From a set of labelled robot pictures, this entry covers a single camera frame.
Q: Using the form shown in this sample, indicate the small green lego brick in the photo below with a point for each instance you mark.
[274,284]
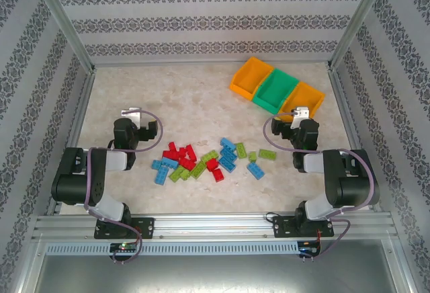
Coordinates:
[252,156]

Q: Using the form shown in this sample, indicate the aluminium frame post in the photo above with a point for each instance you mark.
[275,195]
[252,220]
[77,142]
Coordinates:
[64,17]
[358,17]

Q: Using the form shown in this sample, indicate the aluminium mounting rail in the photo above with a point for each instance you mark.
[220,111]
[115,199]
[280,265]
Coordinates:
[215,225]

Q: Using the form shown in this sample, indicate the orange plastic bin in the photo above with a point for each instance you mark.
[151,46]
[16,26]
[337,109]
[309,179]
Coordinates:
[250,74]
[305,96]

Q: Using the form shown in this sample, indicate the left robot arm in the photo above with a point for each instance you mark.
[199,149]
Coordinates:
[77,178]

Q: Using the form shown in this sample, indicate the small blue lego brick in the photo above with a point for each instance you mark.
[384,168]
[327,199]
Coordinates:
[157,164]

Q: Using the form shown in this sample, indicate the green plastic bin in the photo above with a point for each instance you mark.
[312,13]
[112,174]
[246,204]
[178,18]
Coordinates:
[275,88]

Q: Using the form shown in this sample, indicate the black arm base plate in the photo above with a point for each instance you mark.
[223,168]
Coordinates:
[280,227]
[146,227]

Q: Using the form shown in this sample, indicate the grey metal panel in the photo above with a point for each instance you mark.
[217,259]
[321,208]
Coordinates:
[215,276]

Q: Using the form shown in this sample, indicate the small red lego brick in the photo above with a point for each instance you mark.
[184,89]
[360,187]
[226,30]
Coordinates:
[172,146]

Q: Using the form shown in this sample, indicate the small circuit board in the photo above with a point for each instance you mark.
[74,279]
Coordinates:
[307,248]
[124,247]

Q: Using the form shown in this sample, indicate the thin aluminium frame rail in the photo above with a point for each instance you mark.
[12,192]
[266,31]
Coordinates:
[201,64]

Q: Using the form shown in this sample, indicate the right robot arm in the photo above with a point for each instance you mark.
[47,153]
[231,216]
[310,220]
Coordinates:
[352,185]

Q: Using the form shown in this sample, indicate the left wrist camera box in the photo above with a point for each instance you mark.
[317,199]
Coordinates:
[134,113]

